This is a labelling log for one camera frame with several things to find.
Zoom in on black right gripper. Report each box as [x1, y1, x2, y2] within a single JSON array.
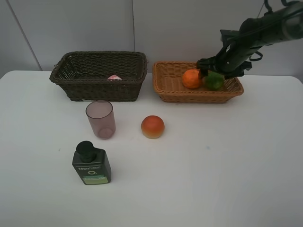
[[196, 30, 251, 79]]

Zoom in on orange tangerine fruit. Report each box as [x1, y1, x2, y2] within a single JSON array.
[[182, 69, 202, 89]]

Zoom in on red yellow peach fruit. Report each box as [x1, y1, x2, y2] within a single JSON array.
[[141, 115, 165, 139]]

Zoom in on pink spray bottle white cap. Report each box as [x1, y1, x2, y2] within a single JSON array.
[[107, 75, 122, 80]]

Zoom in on translucent pink plastic cup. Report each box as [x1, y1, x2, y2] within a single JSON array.
[[85, 100, 116, 140]]

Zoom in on dark green shampoo bottle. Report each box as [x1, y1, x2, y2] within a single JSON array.
[[72, 141, 112, 185]]

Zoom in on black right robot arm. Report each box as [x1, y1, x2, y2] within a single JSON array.
[[196, 0, 303, 79]]

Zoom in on light orange wicker basket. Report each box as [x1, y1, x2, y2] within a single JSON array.
[[152, 61, 244, 104]]

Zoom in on dark brown wicker basket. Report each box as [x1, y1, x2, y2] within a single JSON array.
[[50, 51, 147, 102]]

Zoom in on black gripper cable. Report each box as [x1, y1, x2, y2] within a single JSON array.
[[249, 48, 264, 61]]

